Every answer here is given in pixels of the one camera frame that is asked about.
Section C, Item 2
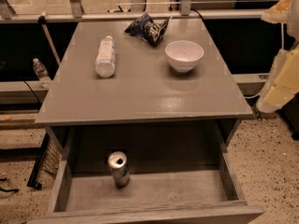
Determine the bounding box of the silver redbull can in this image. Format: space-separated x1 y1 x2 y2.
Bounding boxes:
108 151 130 188

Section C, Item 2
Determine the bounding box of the grey counter cabinet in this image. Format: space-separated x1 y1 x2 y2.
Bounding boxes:
36 18 251 136

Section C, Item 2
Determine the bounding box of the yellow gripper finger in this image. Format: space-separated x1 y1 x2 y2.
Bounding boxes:
256 49 299 113
261 0 292 23

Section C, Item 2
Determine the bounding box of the wooden broom stick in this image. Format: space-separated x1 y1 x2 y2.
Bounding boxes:
38 10 61 67

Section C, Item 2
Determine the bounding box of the grey open top drawer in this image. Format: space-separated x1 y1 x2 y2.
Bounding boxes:
30 120 263 224

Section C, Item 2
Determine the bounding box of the white bowl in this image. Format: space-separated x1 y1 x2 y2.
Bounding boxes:
164 40 205 73

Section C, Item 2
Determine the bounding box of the metal railing frame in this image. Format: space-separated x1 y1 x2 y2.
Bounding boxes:
1 0 279 23

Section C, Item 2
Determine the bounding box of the blue crumpled chip bag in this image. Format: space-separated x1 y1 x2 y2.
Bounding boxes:
125 13 170 47

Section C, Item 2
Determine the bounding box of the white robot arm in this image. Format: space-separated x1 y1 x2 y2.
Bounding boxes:
256 0 299 113

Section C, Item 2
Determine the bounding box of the clear plastic bottle lying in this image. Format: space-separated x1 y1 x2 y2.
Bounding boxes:
95 35 116 77

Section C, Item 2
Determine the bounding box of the black wire basket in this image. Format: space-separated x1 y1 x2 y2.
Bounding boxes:
27 134 61 190

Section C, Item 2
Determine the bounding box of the small water bottle standing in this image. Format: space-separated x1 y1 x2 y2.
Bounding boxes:
33 58 51 89

